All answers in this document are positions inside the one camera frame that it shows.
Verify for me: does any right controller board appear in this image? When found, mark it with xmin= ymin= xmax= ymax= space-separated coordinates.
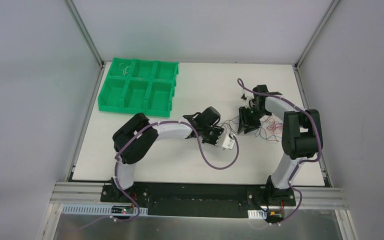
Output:
xmin=266 ymin=211 xmax=284 ymax=222

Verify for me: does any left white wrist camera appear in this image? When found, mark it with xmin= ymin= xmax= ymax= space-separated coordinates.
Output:
xmin=218 ymin=133 xmax=236 ymax=150

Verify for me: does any red thin wire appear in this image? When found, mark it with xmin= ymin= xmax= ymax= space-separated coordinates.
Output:
xmin=263 ymin=115 xmax=285 ymax=143

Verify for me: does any white thin wire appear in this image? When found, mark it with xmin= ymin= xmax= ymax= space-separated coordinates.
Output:
xmin=117 ymin=62 xmax=132 ymax=77

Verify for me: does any left controller board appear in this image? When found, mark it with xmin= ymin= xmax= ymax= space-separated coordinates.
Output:
xmin=111 ymin=205 xmax=135 ymax=216

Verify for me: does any controller board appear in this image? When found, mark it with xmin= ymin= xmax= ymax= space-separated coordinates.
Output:
xmin=111 ymin=205 xmax=135 ymax=216
xmin=266 ymin=211 xmax=284 ymax=222

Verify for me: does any green compartment tray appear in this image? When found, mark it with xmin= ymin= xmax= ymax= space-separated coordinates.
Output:
xmin=97 ymin=57 xmax=180 ymax=118

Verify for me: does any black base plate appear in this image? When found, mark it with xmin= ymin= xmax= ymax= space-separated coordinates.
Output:
xmin=107 ymin=179 xmax=285 ymax=218

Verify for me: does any aluminium frame rail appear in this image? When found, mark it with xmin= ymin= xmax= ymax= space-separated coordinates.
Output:
xmin=50 ymin=182 xmax=349 ymax=210

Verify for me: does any white slotted cable duct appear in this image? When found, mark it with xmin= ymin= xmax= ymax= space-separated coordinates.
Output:
xmin=61 ymin=204 xmax=148 ymax=217

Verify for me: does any right white slotted duct piece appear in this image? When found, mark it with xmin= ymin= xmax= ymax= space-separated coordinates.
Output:
xmin=247 ymin=209 xmax=267 ymax=220

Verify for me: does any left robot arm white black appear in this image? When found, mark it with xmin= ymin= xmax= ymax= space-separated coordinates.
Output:
xmin=112 ymin=106 xmax=235 ymax=203

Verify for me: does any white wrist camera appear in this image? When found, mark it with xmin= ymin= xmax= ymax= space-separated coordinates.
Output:
xmin=218 ymin=133 xmax=236 ymax=150
xmin=240 ymin=89 xmax=255 ymax=108

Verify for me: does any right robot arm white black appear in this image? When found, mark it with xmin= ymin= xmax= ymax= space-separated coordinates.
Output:
xmin=237 ymin=84 xmax=323 ymax=206

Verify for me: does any purple thin wire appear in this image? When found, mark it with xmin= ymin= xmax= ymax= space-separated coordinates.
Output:
xmin=231 ymin=114 xmax=284 ymax=142

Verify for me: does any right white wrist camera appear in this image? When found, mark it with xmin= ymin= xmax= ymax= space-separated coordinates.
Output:
xmin=240 ymin=89 xmax=255 ymax=108

